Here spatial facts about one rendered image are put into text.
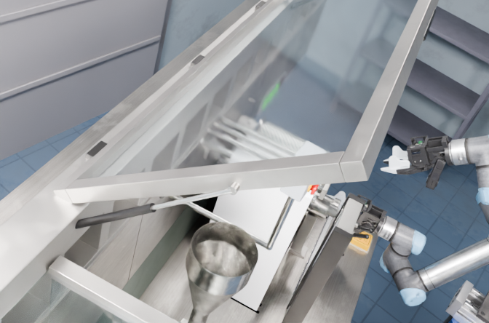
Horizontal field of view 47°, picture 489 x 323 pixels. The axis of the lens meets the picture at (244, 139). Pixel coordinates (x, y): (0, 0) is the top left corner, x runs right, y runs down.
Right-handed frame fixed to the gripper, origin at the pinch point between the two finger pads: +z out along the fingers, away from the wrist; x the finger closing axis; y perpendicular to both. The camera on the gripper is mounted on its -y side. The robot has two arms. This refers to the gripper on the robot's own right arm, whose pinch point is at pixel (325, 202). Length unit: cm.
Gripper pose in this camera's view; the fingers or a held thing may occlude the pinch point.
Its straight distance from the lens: 201.3
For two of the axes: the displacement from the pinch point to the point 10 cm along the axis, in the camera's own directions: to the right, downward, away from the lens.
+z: -8.8, -4.4, 1.6
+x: -3.9, 5.1, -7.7
